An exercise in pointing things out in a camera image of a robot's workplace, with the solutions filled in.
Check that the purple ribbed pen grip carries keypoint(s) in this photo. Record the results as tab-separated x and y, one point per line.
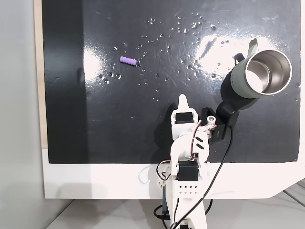
128	60

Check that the green steel-lined mug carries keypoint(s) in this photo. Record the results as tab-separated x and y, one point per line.
238	76

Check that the black glossy mat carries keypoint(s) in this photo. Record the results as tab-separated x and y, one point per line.
119	119

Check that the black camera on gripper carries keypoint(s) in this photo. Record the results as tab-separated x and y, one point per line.
226	100

